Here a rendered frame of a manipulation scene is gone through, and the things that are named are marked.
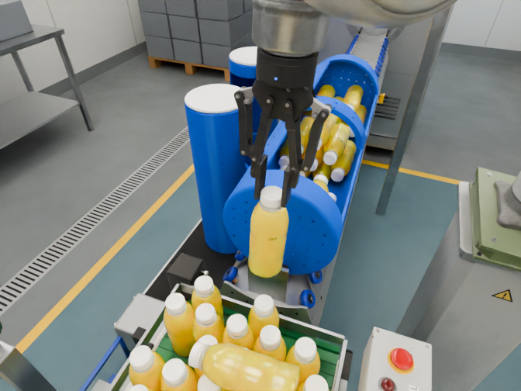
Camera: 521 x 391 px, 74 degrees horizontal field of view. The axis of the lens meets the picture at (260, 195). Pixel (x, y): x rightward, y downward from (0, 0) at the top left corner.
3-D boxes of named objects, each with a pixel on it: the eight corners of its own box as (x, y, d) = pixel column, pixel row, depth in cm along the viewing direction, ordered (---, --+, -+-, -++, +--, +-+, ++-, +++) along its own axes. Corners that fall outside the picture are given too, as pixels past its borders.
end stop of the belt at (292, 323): (342, 342, 77) (344, 335, 75) (341, 345, 76) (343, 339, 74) (183, 288, 87) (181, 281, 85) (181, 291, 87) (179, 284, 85)
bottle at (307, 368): (319, 383, 75) (329, 347, 64) (303, 410, 71) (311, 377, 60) (294, 364, 78) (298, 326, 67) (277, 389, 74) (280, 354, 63)
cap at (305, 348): (319, 349, 64) (320, 344, 63) (308, 366, 62) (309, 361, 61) (301, 337, 66) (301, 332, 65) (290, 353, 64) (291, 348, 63)
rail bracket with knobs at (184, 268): (214, 285, 94) (211, 261, 87) (201, 307, 89) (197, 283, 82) (182, 275, 97) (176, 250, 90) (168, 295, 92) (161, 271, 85)
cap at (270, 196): (258, 194, 58) (258, 185, 57) (281, 193, 59) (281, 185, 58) (262, 209, 55) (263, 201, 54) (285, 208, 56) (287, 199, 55)
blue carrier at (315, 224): (369, 126, 150) (388, 60, 131) (326, 289, 88) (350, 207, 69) (305, 112, 157) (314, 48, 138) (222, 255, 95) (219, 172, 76)
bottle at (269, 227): (245, 254, 69) (249, 188, 59) (277, 250, 70) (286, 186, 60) (250, 281, 64) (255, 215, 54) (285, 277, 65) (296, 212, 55)
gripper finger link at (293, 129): (289, 90, 47) (299, 90, 47) (295, 162, 54) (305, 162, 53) (281, 100, 44) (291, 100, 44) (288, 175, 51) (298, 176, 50)
